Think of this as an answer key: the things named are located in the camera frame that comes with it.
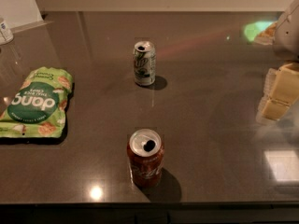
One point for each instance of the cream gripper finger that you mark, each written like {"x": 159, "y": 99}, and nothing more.
{"x": 280, "y": 92}

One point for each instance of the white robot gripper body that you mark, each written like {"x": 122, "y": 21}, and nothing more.
{"x": 288, "y": 34}

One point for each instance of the red coke can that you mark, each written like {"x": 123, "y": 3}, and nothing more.
{"x": 145, "y": 151}

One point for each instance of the green white soda can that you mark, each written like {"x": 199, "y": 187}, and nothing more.
{"x": 144, "y": 63}

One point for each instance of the green dang chips bag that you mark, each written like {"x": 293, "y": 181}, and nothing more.
{"x": 38, "y": 108}

